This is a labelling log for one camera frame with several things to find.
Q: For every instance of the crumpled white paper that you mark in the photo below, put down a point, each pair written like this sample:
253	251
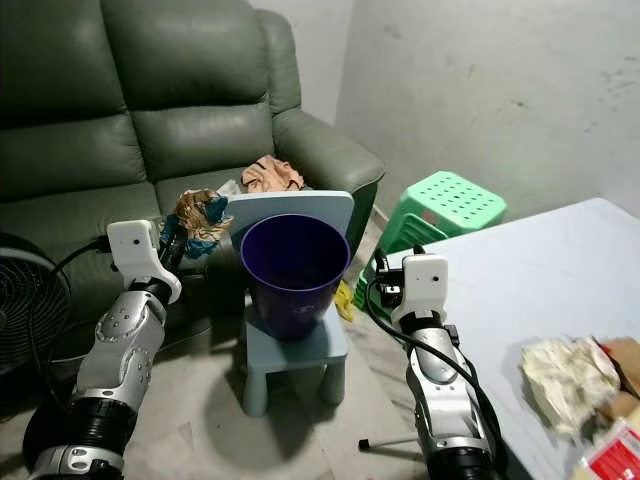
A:
565	385

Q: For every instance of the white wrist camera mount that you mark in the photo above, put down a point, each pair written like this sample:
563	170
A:
422	285
135	250

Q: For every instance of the mint green plastic stool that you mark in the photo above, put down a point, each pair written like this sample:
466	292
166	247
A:
455	198

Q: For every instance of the light blue child chair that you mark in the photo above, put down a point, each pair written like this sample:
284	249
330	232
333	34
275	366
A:
325	345

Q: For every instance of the black standing fan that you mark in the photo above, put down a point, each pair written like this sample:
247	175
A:
20	310

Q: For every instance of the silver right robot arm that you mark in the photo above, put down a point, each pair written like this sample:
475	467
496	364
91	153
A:
438	375

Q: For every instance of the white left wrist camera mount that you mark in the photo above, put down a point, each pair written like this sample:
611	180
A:
135	250

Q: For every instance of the purple plastic rubbish bin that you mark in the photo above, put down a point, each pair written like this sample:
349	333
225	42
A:
295	290

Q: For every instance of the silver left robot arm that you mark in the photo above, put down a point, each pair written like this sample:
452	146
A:
125	340

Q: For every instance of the red and white packet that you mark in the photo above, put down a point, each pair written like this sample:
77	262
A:
618	455

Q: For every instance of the dark green leather sofa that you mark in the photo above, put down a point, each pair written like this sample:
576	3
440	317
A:
80	120

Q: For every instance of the brown and teal wrapper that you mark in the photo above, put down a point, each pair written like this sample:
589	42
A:
205	215

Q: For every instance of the small yellow scrap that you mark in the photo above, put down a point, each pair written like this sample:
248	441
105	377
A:
345	300

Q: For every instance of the grey stand leg black foot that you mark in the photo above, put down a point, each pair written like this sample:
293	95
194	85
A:
390	441

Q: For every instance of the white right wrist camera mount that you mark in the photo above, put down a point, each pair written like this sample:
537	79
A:
422	285

